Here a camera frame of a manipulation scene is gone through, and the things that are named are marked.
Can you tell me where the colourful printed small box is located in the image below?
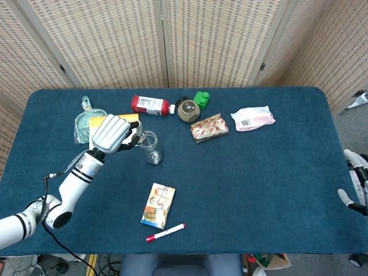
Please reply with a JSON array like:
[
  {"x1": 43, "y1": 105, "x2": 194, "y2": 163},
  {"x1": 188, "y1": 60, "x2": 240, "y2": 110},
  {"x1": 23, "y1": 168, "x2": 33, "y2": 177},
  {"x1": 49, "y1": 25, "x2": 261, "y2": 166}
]
[{"x1": 140, "y1": 182, "x2": 177, "y2": 230}]

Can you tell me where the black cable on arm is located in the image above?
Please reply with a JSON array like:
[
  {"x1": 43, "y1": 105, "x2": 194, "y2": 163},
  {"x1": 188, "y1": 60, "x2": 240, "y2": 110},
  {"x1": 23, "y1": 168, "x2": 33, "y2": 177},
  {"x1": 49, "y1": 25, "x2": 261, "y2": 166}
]
[{"x1": 41, "y1": 171, "x2": 98, "y2": 276}]

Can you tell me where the black caster wheel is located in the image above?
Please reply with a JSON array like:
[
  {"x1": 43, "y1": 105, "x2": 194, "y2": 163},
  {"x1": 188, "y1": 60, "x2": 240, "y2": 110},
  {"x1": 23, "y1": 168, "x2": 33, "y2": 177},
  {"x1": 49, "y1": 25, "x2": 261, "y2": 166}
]
[{"x1": 348, "y1": 252, "x2": 368, "y2": 267}]

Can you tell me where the cardboard box with items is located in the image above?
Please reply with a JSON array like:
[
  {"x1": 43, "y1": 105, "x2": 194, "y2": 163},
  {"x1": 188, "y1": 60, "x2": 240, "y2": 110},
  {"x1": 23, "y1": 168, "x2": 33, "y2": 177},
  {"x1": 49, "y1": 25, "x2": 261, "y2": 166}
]
[{"x1": 243, "y1": 253, "x2": 292, "y2": 276}]

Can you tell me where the clear plastic scoop in bag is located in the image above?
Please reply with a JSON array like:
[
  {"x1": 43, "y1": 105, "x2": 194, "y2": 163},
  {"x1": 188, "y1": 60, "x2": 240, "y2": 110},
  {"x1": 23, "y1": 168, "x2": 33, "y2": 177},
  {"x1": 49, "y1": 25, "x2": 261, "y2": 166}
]
[{"x1": 74, "y1": 95, "x2": 108, "y2": 145}]

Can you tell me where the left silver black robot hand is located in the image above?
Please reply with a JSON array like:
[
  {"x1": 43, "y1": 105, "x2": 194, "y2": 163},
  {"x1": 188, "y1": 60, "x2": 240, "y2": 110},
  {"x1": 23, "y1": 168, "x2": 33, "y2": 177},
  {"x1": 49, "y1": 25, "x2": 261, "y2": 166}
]
[{"x1": 91, "y1": 114, "x2": 144, "y2": 155}]

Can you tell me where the red bottle with white cap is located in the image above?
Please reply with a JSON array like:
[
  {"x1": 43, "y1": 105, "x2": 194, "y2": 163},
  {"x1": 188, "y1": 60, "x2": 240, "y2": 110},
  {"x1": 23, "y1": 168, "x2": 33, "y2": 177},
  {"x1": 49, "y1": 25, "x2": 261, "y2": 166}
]
[{"x1": 131, "y1": 95, "x2": 176, "y2": 117}]

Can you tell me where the blue felt table cloth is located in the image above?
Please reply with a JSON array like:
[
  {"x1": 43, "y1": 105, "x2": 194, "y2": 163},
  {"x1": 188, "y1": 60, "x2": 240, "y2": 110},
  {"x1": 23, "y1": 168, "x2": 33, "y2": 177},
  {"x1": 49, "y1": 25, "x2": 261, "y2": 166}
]
[{"x1": 0, "y1": 86, "x2": 368, "y2": 256}]

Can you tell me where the woven folding screen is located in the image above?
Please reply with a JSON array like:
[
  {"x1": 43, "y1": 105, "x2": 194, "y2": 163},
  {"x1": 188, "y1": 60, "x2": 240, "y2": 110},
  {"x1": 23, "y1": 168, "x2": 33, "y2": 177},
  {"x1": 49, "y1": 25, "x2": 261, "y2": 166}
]
[{"x1": 0, "y1": 0, "x2": 368, "y2": 179}]

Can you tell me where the gold red foil packet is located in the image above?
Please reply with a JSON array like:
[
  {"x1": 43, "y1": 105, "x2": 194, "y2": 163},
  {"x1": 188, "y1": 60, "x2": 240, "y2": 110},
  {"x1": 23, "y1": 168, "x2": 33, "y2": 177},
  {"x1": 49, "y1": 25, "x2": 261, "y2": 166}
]
[{"x1": 190, "y1": 113, "x2": 230, "y2": 144}]

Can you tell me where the red white marker pen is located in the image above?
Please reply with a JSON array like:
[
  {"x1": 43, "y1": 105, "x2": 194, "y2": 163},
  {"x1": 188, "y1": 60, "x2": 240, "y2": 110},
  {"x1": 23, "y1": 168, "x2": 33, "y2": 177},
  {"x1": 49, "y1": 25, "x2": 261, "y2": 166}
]
[{"x1": 145, "y1": 223, "x2": 186, "y2": 243}]

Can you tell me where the green toy building block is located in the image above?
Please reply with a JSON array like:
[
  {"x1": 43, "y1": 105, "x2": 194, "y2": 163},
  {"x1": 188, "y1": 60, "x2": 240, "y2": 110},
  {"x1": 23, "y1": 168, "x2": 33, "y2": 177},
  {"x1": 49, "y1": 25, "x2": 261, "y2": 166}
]
[{"x1": 193, "y1": 91, "x2": 211, "y2": 111}]

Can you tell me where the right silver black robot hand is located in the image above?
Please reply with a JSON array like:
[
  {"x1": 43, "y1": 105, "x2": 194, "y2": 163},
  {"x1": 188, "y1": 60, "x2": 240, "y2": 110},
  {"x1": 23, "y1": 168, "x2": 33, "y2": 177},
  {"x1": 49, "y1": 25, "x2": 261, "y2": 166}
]
[{"x1": 337, "y1": 148, "x2": 368, "y2": 216}]

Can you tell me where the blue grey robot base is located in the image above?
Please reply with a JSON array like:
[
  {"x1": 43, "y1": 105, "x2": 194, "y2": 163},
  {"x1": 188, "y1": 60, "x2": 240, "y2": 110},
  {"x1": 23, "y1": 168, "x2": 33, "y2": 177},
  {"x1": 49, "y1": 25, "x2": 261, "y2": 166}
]
[{"x1": 119, "y1": 254, "x2": 244, "y2": 276}]

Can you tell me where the white metal stand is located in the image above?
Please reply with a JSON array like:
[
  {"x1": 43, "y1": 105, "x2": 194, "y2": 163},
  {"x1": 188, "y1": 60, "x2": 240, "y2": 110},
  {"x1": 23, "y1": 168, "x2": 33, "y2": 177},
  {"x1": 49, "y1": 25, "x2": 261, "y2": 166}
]
[{"x1": 343, "y1": 90, "x2": 368, "y2": 113}]

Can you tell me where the yellow white notepad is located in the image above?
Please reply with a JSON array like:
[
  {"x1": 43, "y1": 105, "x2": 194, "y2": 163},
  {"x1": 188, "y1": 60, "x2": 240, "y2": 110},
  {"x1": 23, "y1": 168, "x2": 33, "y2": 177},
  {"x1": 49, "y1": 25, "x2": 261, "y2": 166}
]
[{"x1": 89, "y1": 113, "x2": 141, "y2": 150}]

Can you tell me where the clear glass jar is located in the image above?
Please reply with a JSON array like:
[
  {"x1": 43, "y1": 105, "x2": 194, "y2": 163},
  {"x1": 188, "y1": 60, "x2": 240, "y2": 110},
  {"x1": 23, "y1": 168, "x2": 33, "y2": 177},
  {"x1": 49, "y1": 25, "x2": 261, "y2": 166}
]
[{"x1": 139, "y1": 131, "x2": 163, "y2": 166}]

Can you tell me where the pink white plastic pouch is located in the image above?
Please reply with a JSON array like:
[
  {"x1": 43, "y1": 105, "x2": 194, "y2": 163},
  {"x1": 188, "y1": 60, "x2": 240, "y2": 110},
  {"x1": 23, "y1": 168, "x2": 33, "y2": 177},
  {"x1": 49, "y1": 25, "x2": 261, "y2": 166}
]
[{"x1": 230, "y1": 105, "x2": 276, "y2": 132}]

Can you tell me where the round brown spice jar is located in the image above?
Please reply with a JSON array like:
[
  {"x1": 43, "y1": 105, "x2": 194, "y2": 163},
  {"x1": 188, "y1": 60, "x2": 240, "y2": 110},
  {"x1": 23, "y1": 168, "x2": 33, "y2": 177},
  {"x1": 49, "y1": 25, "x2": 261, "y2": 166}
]
[{"x1": 175, "y1": 96, "x2": 201, "y2": 124}]

